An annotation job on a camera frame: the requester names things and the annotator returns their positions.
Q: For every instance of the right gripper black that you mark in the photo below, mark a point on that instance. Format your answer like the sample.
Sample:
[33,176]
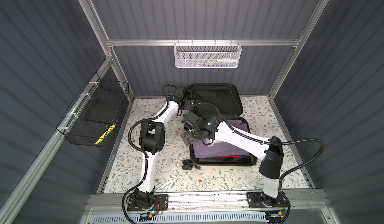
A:
[189,140]

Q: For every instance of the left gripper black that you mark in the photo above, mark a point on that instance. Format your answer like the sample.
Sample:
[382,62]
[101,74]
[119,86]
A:
[185,101]

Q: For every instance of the purple jeans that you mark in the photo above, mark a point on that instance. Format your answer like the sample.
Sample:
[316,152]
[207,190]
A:
[221,149]

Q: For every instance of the red t-shirt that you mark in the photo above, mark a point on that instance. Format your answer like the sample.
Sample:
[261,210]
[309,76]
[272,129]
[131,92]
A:
[230,157]

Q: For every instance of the small white packet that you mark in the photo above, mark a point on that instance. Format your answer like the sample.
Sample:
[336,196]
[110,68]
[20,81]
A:
[208,143]

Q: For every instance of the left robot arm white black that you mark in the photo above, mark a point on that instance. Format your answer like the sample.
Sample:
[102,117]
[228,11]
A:
[148,136]

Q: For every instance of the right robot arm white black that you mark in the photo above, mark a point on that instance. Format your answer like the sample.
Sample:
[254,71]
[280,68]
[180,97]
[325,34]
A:
[270,154]

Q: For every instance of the black pad in basket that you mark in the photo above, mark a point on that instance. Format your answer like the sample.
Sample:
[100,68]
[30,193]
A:
[102,111]

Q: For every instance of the floral table mat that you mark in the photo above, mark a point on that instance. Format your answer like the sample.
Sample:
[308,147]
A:
[169,175]

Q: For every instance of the yellow black striped item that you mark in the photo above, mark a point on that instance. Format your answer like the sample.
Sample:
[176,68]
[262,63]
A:
[105,134]

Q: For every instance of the white ventilation grille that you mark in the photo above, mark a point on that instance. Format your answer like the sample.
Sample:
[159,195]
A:
[203,217]

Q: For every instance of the white wire basket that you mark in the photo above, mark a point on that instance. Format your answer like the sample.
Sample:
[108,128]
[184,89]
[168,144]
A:
[207,55]

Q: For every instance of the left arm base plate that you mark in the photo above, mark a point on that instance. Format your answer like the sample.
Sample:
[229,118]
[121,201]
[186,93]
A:
[157,202]

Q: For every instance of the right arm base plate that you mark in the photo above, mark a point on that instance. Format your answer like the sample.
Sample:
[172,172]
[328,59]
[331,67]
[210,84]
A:
[255,199]

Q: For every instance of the black wire basket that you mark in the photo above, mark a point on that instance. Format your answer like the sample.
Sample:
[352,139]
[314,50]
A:
[78,131]

